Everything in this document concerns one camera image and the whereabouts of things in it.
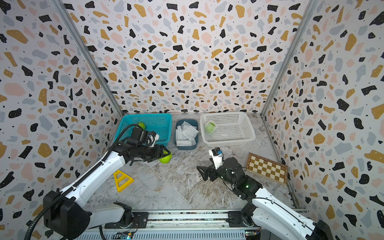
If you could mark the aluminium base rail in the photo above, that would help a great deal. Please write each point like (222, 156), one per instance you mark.
(181, 225)

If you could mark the aluminium corner post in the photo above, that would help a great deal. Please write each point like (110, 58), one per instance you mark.
(290, 54)
(64, 15)

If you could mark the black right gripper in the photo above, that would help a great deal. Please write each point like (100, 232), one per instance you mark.
(207, 170)

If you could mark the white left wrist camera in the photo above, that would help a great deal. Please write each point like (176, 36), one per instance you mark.
(151, 138)

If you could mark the aluminium corner post left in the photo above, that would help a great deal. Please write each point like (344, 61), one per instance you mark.
(64, 15)

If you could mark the white foam net sleeve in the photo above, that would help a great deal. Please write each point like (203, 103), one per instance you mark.
(210, 127)

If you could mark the yellow triangular plastic block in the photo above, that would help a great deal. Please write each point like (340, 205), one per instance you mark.
(122, 180)

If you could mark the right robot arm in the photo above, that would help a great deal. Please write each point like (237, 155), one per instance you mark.
(262, 208)

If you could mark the teal plastic basket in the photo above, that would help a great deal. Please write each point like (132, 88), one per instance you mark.
(158, 123)

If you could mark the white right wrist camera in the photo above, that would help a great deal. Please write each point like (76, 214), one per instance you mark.
(217, 156)

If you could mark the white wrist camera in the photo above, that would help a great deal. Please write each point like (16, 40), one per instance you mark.
(151, 138)
(217, 156)

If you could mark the green custard apple dark spots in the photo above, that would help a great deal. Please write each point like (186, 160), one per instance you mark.
(142, 125)

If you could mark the white plastic basket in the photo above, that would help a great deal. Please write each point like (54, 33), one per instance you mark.
(226, 129)

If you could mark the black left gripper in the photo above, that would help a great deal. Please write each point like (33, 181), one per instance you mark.
(158, 154)

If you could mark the white foam nets pile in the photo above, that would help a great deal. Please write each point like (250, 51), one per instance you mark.
(186, 135)

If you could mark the wooden chessboard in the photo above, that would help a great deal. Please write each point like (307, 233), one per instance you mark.
(267, 168)

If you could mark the aluminium corner post right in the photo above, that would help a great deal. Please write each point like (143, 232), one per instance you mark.
(290, 54)

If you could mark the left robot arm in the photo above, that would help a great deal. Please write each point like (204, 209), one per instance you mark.
(64, 211)

